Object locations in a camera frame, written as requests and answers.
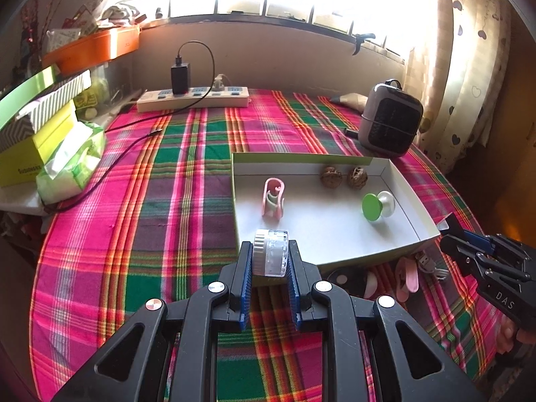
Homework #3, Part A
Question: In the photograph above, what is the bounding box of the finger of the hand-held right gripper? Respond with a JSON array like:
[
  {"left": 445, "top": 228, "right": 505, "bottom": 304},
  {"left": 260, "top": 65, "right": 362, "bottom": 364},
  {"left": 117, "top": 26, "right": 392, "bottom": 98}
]
[
  {"left": 443, "top": 237, "right": 526, "bottom": 281},
  {"left": 439, "top": 213, "right": 536, "bottom": 264}
]

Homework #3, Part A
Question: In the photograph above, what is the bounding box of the green snack packet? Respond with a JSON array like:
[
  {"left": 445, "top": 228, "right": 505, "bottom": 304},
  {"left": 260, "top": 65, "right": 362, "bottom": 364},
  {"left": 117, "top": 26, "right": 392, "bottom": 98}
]
[{"left": 77, "top": 79, "right": 110, "bottom": 120}]

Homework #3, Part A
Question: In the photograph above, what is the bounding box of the green tissue pack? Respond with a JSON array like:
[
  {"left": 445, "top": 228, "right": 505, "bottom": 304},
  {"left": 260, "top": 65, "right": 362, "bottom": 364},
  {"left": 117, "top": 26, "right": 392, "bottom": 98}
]
[{"left": 36, "top": 121, "right": 106, "bottom": 204}]

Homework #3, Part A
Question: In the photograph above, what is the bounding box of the white power strip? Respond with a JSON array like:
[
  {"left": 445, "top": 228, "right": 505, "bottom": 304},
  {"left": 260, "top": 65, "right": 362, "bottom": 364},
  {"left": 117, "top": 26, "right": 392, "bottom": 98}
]
[{"left": 137, "top": 86, "right": 250, "bottom": 113}]

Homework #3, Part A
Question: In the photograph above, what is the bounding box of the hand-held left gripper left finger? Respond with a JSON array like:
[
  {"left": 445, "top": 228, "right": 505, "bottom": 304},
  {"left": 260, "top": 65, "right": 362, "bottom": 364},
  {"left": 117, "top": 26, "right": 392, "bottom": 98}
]
[{"left": 52, "top": 239, "right": 254, "bottom": 402}]

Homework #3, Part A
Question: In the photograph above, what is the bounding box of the person's right hand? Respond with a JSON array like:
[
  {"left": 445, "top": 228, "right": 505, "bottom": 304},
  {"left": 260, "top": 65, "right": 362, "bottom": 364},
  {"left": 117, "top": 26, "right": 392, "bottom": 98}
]
[{"left": 496, "top": 316, "right": 536, "bottom": 354}]

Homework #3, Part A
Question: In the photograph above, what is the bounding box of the green and white knob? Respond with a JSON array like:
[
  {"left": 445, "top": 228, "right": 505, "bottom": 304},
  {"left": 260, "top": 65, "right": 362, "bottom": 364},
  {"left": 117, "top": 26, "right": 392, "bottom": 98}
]
[{"left": 361, "top": 190, "right": 395, "bottom": 221}]

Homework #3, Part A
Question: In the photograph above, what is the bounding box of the yellow-green box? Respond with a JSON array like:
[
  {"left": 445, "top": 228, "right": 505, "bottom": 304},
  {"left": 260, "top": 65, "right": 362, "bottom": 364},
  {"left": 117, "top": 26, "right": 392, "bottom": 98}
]
[{"left": 0, "top": 100, "right": 78, "bottom": 188}]

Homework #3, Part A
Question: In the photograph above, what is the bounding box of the white side table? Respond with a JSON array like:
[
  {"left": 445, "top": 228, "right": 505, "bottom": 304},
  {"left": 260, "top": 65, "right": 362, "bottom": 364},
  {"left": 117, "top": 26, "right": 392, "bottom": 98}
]
[{"left": 0, "top": 193, "right": 55, "bottom": 218}]

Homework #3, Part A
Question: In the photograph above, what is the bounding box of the grey desktop heater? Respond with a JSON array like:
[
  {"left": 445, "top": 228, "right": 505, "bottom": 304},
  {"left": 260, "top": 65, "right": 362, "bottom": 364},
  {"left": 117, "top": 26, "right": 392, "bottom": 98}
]
[{"left": 359, "top": 79, "right": 423, "bottom": 157}]

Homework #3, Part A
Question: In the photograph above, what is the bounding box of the black charger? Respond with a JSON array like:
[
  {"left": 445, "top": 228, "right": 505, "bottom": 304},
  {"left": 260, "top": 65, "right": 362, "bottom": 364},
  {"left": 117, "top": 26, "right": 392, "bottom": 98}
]
[{"left": 170, "top": 63, "right": 191, "bottom": 95}]

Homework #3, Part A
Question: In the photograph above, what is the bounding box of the black window handle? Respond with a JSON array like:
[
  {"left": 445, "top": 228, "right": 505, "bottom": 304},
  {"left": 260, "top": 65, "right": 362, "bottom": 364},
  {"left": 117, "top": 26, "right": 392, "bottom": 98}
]
[{"left": 354, "top": 33, "right": 375, "bottom": 57}]

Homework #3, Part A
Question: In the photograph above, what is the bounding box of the beige pouch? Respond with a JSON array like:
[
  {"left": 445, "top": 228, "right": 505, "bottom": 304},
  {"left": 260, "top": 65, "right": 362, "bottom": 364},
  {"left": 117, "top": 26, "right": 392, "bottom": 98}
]
[{"left": 329, "top": 92, "right": 370, "bottom": 112}]

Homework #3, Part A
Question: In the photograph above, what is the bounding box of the white dome cap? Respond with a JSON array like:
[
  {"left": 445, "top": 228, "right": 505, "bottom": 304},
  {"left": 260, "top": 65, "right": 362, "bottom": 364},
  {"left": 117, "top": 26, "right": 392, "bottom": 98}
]
[{"left": 364, "top": 271, "right": 380, "bottom": 300}]

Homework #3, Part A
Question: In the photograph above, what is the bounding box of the heart patterned curtain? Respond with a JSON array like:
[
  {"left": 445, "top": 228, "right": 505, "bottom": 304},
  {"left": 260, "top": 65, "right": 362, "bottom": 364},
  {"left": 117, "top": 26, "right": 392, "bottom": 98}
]
[{"left": 402, "top": 0, "right": 514, "bottom": 172}]

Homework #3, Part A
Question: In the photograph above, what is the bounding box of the white round jar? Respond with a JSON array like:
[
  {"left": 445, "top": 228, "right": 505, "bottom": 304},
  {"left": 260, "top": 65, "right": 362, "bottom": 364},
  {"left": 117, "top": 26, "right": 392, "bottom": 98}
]
[{"left": 250, "top": 228, "right": 290, "bottom": 279}]

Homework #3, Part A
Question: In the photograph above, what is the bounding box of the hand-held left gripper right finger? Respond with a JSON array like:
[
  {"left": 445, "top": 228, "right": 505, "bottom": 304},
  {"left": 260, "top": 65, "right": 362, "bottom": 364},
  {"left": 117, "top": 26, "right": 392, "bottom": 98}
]
[{"left": 287, "top": 239, "right": 486, "bottom": 402}]

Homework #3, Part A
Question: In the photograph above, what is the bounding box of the green and white cardboard box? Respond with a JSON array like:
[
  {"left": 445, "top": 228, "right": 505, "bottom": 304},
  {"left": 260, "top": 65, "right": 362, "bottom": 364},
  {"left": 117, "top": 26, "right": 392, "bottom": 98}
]
[{"left": 230, "top": 152, "right": 441, "bottom": 287}]

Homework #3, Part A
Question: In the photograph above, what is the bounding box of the white patterned container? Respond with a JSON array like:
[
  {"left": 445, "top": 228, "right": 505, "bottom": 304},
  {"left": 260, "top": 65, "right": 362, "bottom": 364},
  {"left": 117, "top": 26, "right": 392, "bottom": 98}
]
[{"left": 46, "top": 28, "right": 81, "bottom": 53}]

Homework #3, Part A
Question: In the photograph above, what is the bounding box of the grey chevron box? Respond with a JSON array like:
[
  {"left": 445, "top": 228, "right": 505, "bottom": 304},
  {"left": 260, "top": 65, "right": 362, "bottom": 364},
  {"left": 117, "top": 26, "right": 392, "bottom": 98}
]
[{"left": 0, "top": 113, "right": 38, "bottom": 153}]

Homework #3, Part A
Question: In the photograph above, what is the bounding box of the pink and white clip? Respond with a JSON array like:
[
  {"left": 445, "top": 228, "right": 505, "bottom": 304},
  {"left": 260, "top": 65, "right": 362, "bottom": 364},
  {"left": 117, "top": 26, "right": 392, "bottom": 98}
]
[
  {"left": 262, "top": 177, "right": 286, "bottom": 219},
  {"left": 394, "top": 257, "right": 419, "bottom": 302}
]

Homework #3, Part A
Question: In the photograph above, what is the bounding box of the brown carved walnut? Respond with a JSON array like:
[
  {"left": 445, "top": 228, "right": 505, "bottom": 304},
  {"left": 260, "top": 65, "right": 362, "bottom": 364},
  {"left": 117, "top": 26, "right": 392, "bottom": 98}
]
[
  {"left": 320, "top": 166, "right": 343, "bottom": 188},
  {"left": 347, "top": 166, "right": 369, "bottom": 190}
]

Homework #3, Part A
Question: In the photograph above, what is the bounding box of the black charging cable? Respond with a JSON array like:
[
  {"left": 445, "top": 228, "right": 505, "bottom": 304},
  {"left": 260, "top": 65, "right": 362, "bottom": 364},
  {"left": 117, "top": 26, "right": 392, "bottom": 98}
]
[{"left": 42, "top": 41, "right": 215, "bottom": 215}]

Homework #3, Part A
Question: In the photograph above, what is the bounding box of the clutter of paper packets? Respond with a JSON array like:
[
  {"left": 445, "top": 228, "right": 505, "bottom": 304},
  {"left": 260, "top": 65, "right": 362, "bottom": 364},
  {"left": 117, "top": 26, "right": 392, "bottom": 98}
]
[{"left": 63, "top": 0, "right": 147, "bottom": 34}]

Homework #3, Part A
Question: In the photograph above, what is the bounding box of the black round case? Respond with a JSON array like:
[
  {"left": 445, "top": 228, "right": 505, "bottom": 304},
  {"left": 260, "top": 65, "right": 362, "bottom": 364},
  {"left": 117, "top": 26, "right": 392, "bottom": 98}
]
[{"left": 327, "top": 267, "right": 369, "bottom": 298}]

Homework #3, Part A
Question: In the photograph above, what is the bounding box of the brown wooden door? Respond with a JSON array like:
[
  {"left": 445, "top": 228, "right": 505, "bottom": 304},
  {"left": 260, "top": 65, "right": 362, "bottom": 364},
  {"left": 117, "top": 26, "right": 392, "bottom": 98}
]
[{"left": 494, "top": 8, "right": 536, "bottom": 239}]

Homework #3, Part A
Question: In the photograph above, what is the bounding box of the vase with red blossom branches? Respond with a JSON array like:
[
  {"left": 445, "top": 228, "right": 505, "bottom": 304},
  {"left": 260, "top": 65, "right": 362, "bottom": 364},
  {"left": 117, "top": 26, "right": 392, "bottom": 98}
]
[{"left": 17, "top": 0, "right": 55, "bottom": 68}]

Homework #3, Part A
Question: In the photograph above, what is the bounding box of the plaid tablecloth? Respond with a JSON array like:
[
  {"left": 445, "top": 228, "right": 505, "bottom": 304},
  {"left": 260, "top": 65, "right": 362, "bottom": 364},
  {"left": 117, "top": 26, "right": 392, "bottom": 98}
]
[{"left": 31, "top": 88, "right": 509, "bottom": 402}]

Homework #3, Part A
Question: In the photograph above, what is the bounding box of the orange storage box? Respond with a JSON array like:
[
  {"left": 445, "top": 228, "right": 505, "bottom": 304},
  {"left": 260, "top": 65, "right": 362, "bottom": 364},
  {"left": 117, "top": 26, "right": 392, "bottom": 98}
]
[{"left": 42, "top": 25, "right": 140, "bottom": 72}]

